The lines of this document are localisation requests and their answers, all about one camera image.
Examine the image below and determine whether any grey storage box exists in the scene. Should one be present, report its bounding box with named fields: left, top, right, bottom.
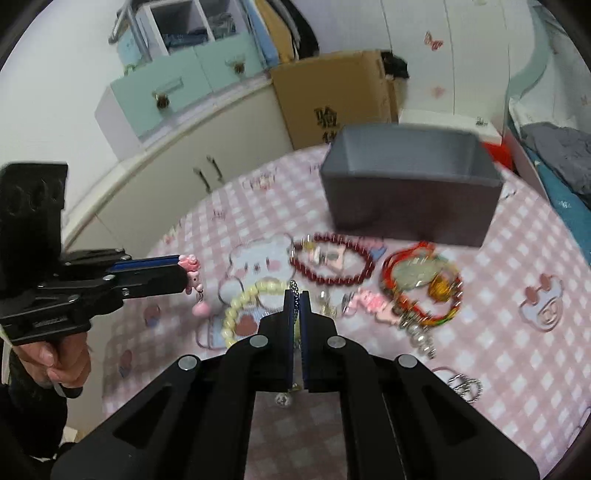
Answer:
left=320, top=124, right=505, bottom=247

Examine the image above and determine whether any teal bedsheet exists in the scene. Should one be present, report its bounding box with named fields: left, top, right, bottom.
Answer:
left=526, top=148, right=591, bottom=266

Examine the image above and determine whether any yellow hanging garment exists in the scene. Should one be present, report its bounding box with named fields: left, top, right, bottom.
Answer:
left=256, top=0, right=297, bottom=64

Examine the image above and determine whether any blue hanging garment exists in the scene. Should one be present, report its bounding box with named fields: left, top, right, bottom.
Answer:
left=242, top=0, right=274, bottom=68

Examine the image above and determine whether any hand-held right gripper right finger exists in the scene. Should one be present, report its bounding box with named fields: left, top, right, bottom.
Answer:
left=299, top=291, right=541, bottom=480

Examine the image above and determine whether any small silver charm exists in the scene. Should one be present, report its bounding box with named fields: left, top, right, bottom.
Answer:
left=316, top=291, right=356, bottom=319

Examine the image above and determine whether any cream cabinet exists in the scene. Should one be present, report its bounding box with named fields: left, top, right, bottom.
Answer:
left=62, top=76, right=296, bottom=259

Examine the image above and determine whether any dark red bead bracelet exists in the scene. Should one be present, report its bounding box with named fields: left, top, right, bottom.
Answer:
left=290, top=233, right=376, bottom=287

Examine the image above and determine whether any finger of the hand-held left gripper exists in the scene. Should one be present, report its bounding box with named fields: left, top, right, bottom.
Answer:
left=115, top=264, right=189, bottom=300
left=108, top=255, right=182, bottom=274

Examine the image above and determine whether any white cabinet with mint drawers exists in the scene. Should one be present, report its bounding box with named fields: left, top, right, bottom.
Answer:
left=95, top=0, right=271, bottom=160

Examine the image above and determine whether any grey blanket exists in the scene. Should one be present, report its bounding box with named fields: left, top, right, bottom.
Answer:
left=519, top=122, right=591, bottom=208

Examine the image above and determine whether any black hanging garment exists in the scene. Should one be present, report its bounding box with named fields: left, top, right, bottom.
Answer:
left=272, top=0, right=320, bottom=60

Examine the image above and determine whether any silver bead bracelet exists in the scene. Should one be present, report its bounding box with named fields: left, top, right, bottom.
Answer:
left=399, top=309, right=437, bottom=360

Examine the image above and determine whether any white and red box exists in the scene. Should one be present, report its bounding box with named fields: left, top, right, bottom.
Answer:
left=398, top=108, right=513, bottom=169

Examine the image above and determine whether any person's left forearm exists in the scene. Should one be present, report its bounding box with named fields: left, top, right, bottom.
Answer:
left=0, top=351, right=70, bottom=459

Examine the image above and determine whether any cream bead bracelet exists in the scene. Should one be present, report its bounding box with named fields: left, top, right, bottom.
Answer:
left=223, top=281, right=287, bottom=349

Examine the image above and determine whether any pink charm keychain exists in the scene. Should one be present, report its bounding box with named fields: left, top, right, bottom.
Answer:
left=178, top=254, right=209, bottom=317

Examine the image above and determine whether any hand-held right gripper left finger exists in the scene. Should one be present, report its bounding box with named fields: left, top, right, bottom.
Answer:
left=50, top=291, right=301, bottom=480

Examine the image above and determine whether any person's left hand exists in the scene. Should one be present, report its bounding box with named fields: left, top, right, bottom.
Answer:
left=14, top=330, right=93, bottom=398

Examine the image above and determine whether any black cloth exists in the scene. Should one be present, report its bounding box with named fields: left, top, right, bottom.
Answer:
left=381, top=51, right=410, bottom=80

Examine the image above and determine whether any cardboard box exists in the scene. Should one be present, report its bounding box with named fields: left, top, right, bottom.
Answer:
left=270, top=50, right=407, bottom=151

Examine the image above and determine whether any metal frame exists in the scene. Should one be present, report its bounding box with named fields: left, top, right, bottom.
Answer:
left=108, top=0, right=154, bottom=66

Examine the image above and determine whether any silver ring chain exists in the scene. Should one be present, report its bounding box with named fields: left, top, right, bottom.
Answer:
left=434, top=367, right=484, bottom=405

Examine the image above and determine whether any mint bed headboard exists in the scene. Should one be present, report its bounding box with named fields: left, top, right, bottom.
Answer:
left=508, top=0, right=580, bottom=116

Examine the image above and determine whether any amber pendant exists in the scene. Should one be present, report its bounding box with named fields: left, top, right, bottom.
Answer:
left=428, top=274, right=452, bottom=302

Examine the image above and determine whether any green jade pendant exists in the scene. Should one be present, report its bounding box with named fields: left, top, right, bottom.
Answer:
left=399, top=261, right=444, bottom=290

